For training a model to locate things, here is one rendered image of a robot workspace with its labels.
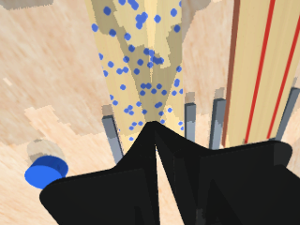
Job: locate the blue cylinder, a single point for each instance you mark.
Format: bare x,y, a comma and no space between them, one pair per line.
45,170

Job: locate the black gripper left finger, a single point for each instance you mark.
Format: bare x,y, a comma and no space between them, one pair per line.
133,181

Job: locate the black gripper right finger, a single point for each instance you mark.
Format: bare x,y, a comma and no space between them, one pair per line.
190,167

